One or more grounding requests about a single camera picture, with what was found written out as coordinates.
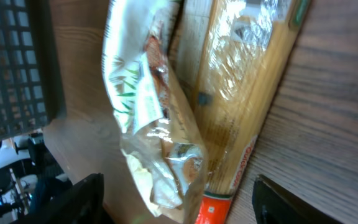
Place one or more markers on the grey plastic mesh basket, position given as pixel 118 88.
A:
pixel 31 92

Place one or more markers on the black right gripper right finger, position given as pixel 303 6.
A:
pixel 274 204

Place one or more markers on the orange spaghetti pasta packet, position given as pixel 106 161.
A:
pixel 229 56

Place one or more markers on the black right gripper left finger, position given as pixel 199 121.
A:
pixel 80 203

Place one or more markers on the beige brown snack pouch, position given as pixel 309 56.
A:
pixel 163 147

